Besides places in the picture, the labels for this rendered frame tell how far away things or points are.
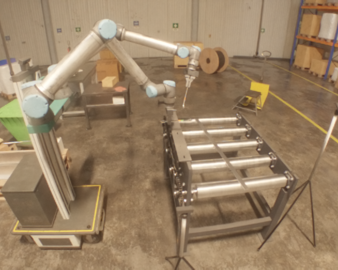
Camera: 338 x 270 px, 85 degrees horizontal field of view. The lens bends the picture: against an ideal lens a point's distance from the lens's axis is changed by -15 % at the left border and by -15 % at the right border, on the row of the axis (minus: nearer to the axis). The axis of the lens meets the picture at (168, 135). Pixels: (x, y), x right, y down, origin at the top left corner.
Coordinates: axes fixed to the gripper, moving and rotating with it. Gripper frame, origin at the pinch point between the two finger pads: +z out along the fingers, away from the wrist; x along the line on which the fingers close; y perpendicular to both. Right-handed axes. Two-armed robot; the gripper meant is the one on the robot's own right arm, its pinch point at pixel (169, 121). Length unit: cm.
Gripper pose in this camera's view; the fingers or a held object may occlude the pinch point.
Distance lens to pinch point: 178.8
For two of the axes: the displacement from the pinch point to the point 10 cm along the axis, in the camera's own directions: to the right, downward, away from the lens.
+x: -1.1, -5.0, 8.6
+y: 9.9, -0.6, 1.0
